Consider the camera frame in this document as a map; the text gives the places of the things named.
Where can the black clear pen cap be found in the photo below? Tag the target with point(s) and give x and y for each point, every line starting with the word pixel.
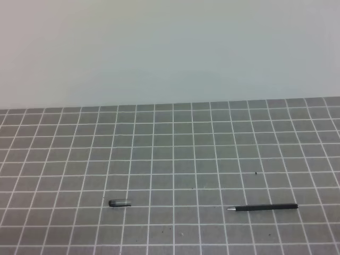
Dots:
pixel 117 203

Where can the black pen silver tip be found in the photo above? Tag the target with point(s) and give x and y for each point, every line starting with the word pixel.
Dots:
pixel 264 207

